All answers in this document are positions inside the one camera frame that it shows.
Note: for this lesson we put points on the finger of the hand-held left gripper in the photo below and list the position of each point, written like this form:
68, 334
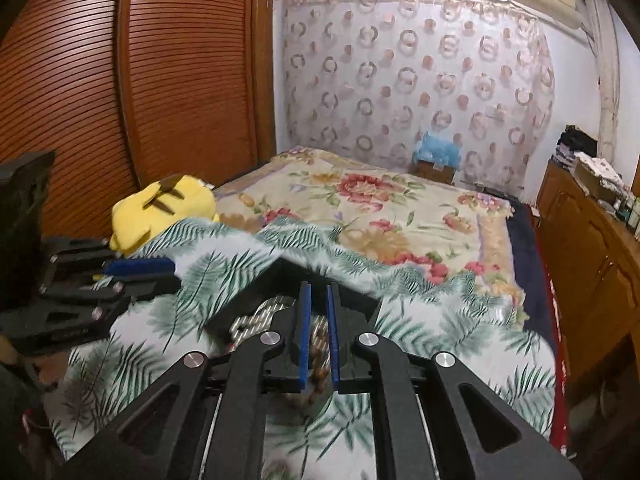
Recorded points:
140, 267
75, 325

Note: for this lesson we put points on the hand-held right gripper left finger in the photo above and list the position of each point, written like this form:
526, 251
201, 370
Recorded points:
305, 340

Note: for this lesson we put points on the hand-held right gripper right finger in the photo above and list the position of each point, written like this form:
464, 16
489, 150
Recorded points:
333, 340

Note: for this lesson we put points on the black box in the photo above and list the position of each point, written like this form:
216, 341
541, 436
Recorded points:
240, 296

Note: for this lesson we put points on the yellow plush toy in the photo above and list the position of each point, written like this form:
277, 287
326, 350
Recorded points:
150, 220

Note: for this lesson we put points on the leaf print tablecloth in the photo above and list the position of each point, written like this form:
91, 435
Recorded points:
450, 330

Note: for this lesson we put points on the floral blanket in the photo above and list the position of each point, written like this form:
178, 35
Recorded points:
380, 210

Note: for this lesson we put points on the wooden louvred wardrobe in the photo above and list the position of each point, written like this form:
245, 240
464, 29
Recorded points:
125, 85

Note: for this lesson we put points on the brown cardboard box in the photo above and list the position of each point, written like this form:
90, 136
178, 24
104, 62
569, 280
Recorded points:
432, 172

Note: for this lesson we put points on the blue plush toy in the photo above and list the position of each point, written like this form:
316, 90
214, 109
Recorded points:
437, 147

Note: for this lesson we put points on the circle patterned curtain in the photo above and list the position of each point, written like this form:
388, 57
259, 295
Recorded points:
400, 85

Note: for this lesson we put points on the wooden cabinet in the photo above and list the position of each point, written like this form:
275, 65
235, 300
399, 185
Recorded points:
590, 270

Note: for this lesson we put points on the stack of folded clothes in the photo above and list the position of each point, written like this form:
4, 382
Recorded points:
575, 145

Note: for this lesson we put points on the box with printed cloth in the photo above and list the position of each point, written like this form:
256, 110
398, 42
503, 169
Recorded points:
597, 175

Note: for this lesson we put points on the row of small bottles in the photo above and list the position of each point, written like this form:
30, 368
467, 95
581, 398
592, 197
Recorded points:
630, 217

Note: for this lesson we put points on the cream curtain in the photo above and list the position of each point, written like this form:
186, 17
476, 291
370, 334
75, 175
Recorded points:
602, 70

